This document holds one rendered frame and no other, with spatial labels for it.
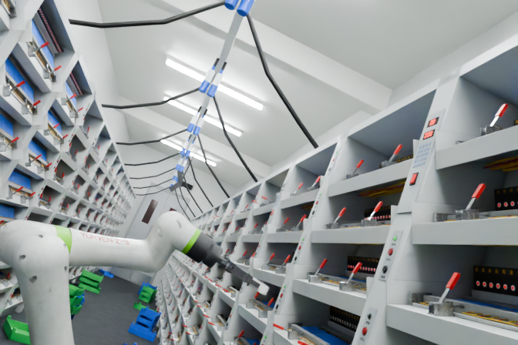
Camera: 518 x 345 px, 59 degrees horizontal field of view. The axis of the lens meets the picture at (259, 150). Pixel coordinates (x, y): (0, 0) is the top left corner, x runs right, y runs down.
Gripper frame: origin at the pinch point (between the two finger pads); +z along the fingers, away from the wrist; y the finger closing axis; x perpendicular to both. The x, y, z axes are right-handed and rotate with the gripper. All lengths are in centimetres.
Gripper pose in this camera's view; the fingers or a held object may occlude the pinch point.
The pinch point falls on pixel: (257, 286)
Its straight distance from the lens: 160.1
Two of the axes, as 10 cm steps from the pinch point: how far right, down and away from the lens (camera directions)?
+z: 8.1, 5.7, 0.9
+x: -5.3, 8.0, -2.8
